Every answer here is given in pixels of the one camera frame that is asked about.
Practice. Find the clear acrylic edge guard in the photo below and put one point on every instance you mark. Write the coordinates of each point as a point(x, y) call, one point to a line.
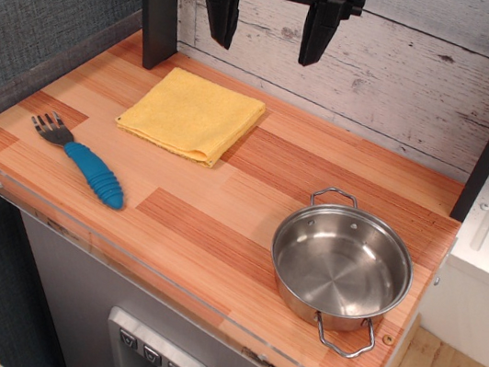
point(218, 277)

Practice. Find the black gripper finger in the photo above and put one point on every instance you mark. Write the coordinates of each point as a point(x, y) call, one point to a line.
point(223, 17)
point(322, 21)

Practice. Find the dark grey left post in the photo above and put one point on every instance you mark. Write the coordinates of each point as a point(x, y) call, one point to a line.
point(159, 31)

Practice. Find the stainless steel pot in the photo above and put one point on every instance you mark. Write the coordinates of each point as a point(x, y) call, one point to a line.
point(342, 269)

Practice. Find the yellow towel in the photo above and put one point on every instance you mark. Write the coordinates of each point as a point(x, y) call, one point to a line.
point(190, 116)

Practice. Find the silver dispenser panel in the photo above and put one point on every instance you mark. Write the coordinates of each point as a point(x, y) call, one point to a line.
point(134, 344)

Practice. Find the blue handled metal fork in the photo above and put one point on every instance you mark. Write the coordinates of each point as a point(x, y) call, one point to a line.
point(97, 174)

